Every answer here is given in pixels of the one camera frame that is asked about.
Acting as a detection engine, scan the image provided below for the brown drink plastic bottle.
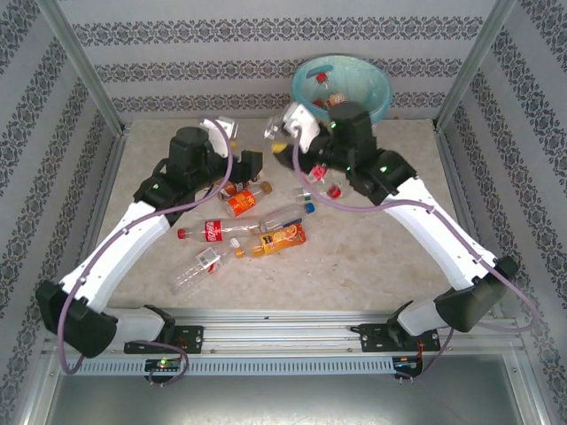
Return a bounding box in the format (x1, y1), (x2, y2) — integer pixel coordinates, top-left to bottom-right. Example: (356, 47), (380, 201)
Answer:
(218, 180), (249, 200)

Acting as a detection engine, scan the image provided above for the orange label plastic bottle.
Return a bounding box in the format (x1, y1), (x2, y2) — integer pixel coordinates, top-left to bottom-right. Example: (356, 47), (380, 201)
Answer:
(224, 180), (274, 218)

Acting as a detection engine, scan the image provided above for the cola bottle red label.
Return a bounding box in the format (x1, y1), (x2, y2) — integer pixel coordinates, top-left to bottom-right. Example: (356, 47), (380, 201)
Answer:
(176, 218), (262, 244)
(314, 72), (351, 111)

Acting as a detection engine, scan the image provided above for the clear bottle blue cap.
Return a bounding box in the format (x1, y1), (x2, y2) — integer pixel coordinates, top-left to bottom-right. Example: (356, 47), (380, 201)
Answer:
(258, 202), (316, 232)

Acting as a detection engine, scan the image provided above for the orange juice plastic bottle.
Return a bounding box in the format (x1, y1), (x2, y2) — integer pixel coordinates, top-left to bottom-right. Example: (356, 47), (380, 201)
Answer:
(233, 222), (308, 260)

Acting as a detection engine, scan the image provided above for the clear bottle white red label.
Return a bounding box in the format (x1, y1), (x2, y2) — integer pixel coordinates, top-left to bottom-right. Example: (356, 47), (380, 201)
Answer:
(167, 237), (241, 296)

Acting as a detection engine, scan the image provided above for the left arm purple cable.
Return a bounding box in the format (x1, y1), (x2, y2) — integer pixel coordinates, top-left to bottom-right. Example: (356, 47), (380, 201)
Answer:
(56, 115), (235, 387)

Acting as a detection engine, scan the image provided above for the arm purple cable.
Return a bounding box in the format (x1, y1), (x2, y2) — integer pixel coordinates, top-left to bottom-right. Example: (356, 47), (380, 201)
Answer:
(291, 126), (542, 382)
(56, 115), (235, 387)

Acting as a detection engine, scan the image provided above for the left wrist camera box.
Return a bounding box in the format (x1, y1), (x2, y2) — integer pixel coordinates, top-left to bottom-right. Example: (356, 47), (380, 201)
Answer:
(198, 114), (241, 156)

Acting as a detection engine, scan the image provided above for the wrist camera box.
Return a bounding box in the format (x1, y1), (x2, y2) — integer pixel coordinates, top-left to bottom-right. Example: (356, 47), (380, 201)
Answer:
(198, 114), (241, 156)
(282, 101), (321, 154)

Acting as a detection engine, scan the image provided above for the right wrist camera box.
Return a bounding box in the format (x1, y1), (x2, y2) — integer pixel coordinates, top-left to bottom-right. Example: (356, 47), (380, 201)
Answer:
(282, 101), (321, 154)

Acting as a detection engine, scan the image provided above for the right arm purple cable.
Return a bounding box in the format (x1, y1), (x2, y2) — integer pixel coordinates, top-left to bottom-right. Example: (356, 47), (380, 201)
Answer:
(291, 126), (542, 382)

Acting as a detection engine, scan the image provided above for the aluminium side rail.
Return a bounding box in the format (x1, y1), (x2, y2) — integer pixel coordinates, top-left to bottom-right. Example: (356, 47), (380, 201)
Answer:
(59, 126), (129, 322)
(433, 126), (506, 318)

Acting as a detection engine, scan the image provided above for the aluminium frame post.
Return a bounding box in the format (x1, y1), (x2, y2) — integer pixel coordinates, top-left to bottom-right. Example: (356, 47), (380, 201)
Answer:
(433, 0), (518, 132)
(35, 0), (132, 136)

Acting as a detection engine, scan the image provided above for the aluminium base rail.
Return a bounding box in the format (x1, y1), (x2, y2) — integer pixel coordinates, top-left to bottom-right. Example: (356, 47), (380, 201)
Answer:
(42, 307), (528, 355)

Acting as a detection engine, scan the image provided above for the black left mount plate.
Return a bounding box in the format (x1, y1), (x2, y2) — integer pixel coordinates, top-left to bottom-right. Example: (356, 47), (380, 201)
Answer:
(123, 325), (205, 355)

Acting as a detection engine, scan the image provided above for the black mount plate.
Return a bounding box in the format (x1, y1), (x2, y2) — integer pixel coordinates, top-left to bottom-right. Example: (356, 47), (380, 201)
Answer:
(356, 322), (442, 354)
(123, 325), (205, 355)

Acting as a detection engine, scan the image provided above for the black right mount plate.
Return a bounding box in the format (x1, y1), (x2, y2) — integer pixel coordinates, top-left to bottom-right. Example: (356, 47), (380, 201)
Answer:
(356, 322), (442, 354)

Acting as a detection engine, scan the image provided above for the white slotted cable duct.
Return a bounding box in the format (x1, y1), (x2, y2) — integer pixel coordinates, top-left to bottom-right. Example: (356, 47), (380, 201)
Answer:
(83, 356), (395, 376)

